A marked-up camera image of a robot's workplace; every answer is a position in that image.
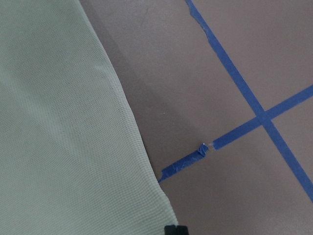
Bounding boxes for olive green long-sleeve shirt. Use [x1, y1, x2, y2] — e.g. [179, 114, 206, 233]
[0, 0, 178, 235]

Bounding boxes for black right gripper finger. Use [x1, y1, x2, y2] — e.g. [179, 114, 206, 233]
[164, 225, 189, 235]

